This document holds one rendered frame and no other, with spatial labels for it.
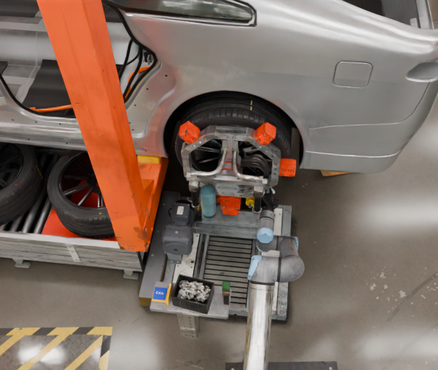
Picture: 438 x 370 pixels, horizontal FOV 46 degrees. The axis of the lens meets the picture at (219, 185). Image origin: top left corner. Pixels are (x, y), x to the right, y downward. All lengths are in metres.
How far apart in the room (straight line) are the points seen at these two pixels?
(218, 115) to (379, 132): 0.84
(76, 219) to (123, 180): 0.86
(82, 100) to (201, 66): 0.69
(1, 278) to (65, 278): 0.42
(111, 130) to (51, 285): 1.67
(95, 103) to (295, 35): 0.94
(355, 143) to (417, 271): 1.17
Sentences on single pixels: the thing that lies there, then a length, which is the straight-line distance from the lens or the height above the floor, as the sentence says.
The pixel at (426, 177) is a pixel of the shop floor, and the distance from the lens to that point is 4.21.
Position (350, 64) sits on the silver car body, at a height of 1.53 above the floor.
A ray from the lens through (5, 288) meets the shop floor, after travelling 3.76.
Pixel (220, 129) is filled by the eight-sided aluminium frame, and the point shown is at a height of 1.11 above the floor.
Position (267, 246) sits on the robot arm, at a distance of 3.00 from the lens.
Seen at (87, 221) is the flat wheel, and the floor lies 0.49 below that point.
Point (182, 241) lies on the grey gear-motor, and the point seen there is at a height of 0.39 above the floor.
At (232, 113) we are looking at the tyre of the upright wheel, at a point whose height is 1.18.
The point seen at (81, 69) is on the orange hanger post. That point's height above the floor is 1.85.
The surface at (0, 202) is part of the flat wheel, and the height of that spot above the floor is 0.49.
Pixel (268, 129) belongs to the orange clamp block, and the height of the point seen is 1.15.
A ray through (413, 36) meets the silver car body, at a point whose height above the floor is 1.65.
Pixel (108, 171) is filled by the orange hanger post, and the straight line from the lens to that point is 2.45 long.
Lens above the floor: 3.10
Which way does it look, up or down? 53 degrees down
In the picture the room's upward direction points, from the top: 2 degrees counter-clockwise
